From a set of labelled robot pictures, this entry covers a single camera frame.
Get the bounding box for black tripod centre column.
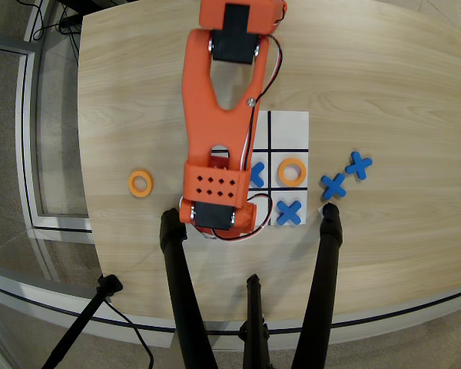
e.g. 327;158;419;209
237;273;272;369

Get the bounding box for blue foam cross piece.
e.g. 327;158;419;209
276;199;303;227
344;151;374;181
320;172;348;201
248;161;267;189

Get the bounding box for black red arm servo cable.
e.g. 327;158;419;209
238;33;284;181

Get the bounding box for grey metal floor frame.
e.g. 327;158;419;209
0;32;95;245

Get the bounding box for orange foam ring piece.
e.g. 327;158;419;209
277;157;308;188
127;169;155;198

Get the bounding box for white red gripper servo cable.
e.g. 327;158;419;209
179;191;274;244

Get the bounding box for black floor cables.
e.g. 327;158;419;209
25;0;81;58

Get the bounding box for thin black tripod leg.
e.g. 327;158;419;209
40;274;124;369

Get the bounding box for white tic-tac-toe grid sheet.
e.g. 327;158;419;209
209;110;310;228

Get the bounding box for black camera cable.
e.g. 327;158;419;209
103;298;155;369

